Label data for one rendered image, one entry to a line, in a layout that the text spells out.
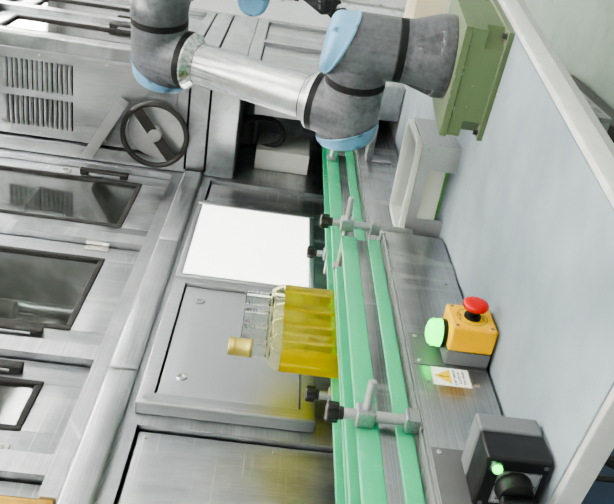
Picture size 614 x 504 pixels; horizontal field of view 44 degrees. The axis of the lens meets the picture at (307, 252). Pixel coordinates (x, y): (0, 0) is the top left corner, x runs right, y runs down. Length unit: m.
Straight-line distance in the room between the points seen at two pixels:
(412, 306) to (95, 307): 0.79
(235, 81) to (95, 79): 0.97
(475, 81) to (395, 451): 0.67
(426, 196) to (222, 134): 0.97
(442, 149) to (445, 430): 0.67
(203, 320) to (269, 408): 0.32
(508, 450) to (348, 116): 0.74
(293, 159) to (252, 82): 1.05
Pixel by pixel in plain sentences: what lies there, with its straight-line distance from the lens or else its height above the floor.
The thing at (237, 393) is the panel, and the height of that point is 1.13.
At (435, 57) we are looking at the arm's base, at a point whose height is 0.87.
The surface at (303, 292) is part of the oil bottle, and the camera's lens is 1.54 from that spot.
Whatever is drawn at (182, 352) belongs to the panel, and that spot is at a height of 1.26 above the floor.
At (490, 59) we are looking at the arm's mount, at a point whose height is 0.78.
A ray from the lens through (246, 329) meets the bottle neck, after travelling 1.44.
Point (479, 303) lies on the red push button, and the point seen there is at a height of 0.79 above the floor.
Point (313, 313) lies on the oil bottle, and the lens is 1.48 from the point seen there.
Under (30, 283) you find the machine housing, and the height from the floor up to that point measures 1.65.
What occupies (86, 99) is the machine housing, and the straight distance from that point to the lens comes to 2.47.
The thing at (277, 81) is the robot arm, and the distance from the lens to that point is 1.50.
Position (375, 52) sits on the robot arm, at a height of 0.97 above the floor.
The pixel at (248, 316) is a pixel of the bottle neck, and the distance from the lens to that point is 1.49.
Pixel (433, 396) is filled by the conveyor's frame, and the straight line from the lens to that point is 1.13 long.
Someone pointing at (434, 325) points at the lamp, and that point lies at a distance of 1.18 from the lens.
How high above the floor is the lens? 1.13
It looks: 4 degrees down
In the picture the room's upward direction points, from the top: 83 degrees counter-clockwise
